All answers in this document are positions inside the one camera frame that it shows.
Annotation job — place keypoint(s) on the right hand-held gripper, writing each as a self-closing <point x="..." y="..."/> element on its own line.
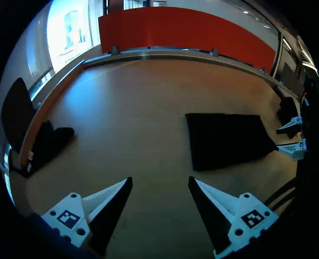
<point x="311" y="126"/>

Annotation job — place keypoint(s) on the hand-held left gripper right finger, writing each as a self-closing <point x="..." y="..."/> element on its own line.
<point x="243" y="215"/>

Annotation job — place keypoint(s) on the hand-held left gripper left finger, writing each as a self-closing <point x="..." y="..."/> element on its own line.
<point x="73" y="213"/>

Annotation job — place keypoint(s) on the black towel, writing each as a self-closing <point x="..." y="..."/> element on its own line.
<point x="227" y="140"/>

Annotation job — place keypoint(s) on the stack of black towels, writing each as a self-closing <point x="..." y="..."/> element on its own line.
<point x="287" y="113"/>

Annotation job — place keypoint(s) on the heap of black towels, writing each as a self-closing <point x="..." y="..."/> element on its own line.
<point x="45" y="145"/>

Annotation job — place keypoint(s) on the black office chair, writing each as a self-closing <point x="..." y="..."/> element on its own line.
<point x="15" y="116"/>

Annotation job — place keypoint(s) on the red desk screen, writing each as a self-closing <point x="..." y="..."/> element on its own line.
<point x="186" y="35"/>

